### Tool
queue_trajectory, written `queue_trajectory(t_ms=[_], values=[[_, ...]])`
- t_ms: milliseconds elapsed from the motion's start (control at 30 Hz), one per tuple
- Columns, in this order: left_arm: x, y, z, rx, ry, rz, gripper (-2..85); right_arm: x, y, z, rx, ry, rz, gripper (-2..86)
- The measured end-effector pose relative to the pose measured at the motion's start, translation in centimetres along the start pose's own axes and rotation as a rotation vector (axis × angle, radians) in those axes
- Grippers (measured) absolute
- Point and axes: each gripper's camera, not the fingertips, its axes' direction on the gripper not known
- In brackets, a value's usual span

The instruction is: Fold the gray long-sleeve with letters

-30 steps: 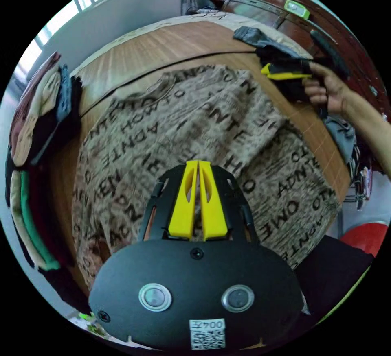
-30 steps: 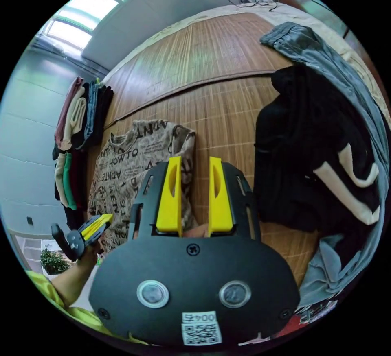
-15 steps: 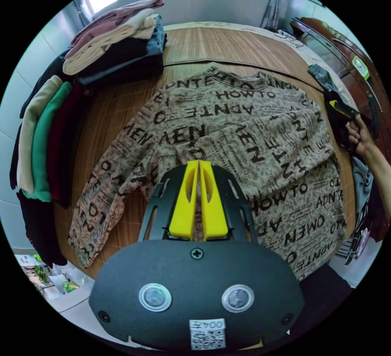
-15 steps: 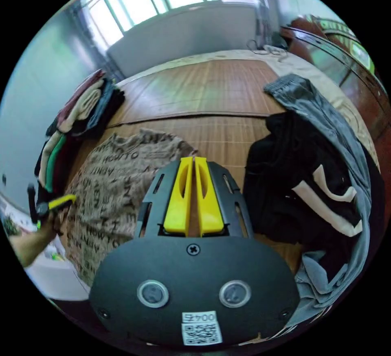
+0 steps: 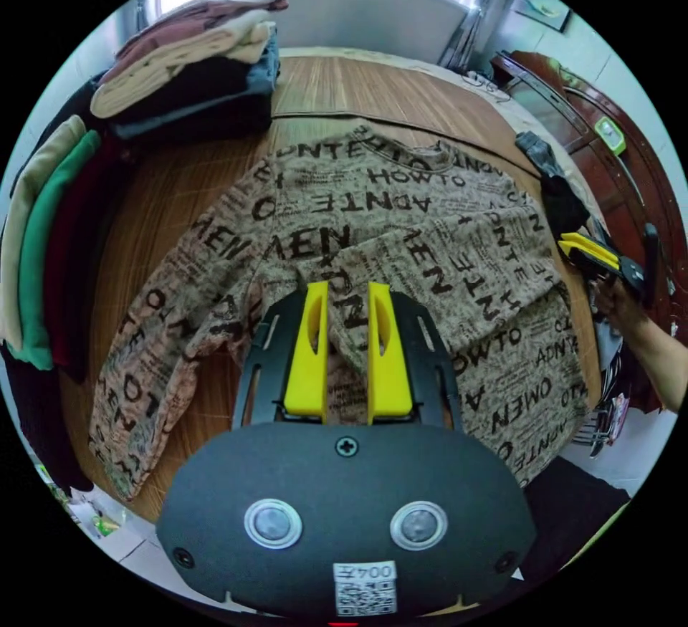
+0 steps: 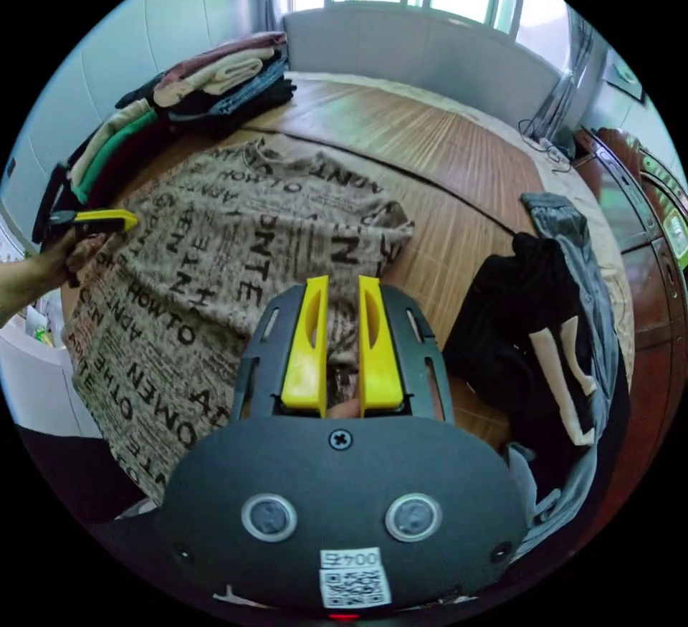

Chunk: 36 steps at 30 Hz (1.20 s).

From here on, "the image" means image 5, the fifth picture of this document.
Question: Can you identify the gray long-sleeve with letters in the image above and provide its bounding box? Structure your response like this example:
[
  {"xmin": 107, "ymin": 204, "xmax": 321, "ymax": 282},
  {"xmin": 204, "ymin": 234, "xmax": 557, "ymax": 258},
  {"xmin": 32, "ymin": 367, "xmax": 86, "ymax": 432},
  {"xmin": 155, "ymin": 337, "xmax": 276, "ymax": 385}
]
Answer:
[{"xmin": 87, "ymin": 124, "xmax": 593, "ymax": 503}]

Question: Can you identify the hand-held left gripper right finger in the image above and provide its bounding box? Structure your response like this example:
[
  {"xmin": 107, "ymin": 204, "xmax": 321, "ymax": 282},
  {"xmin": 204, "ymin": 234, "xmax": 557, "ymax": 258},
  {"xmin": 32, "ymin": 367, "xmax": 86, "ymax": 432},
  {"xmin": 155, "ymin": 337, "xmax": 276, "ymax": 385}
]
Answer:
[{"xmin": 367, "ymin": 282, "xmax": 416, "ymax": 426}]

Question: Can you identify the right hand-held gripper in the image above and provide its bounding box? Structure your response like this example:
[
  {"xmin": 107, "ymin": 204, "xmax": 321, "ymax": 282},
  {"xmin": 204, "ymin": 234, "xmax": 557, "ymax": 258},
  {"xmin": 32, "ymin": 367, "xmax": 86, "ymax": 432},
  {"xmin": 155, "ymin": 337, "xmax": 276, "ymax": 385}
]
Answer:
[{"xmin": 557, "ymin": 217, "xmax": 647, "ymax": 297}]

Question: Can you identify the pile of clothes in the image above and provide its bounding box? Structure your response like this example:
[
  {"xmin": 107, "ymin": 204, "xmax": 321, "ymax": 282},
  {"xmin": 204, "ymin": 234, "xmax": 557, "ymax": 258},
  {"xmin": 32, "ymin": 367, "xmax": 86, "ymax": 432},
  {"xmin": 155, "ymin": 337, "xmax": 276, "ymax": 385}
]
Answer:
[
  {"xmin": 88, "ymin": 0, "xmax": 291, "ymax": 143},
  {"xmin": 0, "ymin": 76, "xmax": 135, "ymax": 497}
]

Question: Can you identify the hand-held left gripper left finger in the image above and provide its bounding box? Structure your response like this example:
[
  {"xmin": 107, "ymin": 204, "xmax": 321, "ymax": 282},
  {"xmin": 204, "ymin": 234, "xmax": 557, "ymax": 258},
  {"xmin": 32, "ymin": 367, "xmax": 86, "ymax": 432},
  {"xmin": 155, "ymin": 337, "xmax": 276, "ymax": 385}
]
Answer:
[{"xmin": 283, "ymin": 282, "xmax": 330, "ymax": 424}]

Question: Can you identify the framed wall picture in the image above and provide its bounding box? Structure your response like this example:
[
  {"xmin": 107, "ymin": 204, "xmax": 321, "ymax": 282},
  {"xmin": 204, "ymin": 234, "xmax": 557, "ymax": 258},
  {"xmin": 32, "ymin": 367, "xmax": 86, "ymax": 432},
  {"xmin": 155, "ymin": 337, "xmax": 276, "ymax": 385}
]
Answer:
[{"xmin": 509, "ymin": 0, "xmax": 572, "ymax": 35}]

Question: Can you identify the gray curtain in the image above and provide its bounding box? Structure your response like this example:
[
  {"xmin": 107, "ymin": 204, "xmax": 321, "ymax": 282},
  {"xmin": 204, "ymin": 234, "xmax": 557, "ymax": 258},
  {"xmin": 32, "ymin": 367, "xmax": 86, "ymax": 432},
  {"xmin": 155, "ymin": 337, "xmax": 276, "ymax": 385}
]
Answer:
[{"xmin": 438, "ymin": 0, "xmax": 520, "ymax": 77}]

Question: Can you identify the dark gray garment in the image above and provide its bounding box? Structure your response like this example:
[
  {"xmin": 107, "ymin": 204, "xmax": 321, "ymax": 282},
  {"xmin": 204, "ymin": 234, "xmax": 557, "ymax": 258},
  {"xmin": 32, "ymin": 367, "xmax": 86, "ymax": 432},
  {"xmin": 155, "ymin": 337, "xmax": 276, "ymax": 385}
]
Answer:
[{"xmin": 515, "ymin": 131, "xmax": 591, "ymax": 242}]

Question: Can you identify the person's right forearm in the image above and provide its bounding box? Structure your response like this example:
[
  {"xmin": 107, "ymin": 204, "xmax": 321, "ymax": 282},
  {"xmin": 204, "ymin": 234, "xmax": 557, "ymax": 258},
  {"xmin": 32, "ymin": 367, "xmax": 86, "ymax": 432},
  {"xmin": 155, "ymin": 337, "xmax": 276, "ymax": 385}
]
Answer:
[{"xmin": 618, "ymin": 310, "xmax": 682, "ymax": 414}]

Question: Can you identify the green clock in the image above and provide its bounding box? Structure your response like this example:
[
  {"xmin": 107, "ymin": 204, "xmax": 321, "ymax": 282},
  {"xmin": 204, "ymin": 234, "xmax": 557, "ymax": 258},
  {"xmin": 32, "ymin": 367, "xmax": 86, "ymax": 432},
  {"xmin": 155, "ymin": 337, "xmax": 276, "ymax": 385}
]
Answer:
[{"xmin": 593, "ymin": 115, "xmax": 629, "ymax": 156}]

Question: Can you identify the person's body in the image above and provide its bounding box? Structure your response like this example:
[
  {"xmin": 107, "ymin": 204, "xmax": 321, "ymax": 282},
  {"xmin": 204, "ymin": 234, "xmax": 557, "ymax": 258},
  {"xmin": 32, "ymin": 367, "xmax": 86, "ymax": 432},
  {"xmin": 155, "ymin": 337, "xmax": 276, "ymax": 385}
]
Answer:
[{"xmin": 518, "ymin": 454, "xmax": 633, "ymax": 590}]

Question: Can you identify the person's right hand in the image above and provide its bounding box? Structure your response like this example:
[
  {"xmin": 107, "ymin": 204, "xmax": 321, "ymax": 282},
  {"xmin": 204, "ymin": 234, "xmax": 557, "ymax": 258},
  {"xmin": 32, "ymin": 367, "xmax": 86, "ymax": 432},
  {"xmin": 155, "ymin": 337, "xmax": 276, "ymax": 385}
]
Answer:
[{"xmin": 590, "ymin": 276, "xmax": 650, "ymax": 333}]

